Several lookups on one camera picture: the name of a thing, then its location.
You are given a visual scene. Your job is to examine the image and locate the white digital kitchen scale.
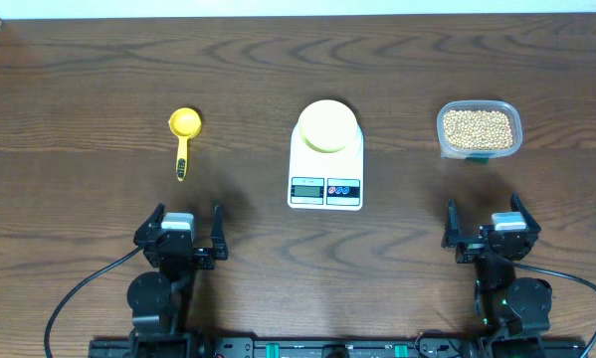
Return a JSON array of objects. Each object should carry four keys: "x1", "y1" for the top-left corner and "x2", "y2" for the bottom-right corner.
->
[{"x1": 287, "y1": 125, "x2": 364, "y2": 211}]

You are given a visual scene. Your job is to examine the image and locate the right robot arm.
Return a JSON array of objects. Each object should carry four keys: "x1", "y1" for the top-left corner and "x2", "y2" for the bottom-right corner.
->
[{"x1": 442, "y1": 194, "x2": 552, "y2": 357}]

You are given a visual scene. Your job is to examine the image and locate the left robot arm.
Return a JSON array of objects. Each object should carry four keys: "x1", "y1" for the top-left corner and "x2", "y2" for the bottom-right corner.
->
[{"x1": 126, "y1": 204, "x2": 229, "y2": 357}]

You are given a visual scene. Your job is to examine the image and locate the yellow measuring scoop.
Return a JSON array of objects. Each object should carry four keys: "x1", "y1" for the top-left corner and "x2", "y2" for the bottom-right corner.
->
[{"x1": 168, "y1": 107, "x2": 202, "y2": 181}]

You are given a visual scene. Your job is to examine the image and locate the soybeans in container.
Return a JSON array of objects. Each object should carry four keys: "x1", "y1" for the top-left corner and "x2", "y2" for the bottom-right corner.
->
[{"x1": 443, "y1": 109, "x2": 513, "y2": 150}]

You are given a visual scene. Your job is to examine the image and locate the clear plastic bean container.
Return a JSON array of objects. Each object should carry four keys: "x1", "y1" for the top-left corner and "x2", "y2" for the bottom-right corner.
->
[{"x1": 437, "y1": 99, "x2": 523, "y2": 161}]

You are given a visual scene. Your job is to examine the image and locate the yellow plastic bowl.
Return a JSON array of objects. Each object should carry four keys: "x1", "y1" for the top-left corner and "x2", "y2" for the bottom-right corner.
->
[{"x1": 298, "y1": 99, "x2": 358, "y2": 153}]

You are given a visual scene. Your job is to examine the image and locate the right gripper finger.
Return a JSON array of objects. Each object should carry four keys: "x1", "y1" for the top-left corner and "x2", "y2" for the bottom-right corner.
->
[
  {"x1": 510, "y1": 193, "x2": 540, "y2": 232},
  {"x1": 444, "y1": 200, "x2": 461, "y2": 248}
]

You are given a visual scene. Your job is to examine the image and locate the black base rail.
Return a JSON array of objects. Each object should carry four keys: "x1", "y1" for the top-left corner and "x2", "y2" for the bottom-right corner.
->
[{"x1": 88, "y1": 337, "x2": 585, "y2": 358}]

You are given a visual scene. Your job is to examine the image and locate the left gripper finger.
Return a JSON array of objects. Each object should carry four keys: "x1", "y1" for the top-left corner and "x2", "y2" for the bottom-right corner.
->
[
  {"x1": 135, "y1": 203, "x2": 165, "y2": 237},
  {"x1": 210, "y1": 205, "x2": 227, "y2": 249}
]

